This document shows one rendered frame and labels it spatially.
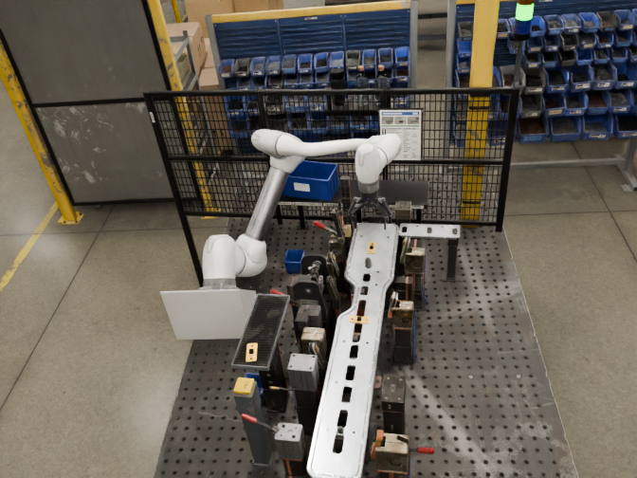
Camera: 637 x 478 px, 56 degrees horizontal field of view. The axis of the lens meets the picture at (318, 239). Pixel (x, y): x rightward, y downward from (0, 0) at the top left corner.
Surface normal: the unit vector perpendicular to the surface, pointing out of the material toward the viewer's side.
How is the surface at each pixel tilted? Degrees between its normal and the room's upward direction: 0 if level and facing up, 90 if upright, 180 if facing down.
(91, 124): 89
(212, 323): 90
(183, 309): 90
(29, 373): 0
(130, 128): 89
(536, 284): 0
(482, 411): 0
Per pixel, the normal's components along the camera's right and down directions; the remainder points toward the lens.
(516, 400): -0.09, -0.78
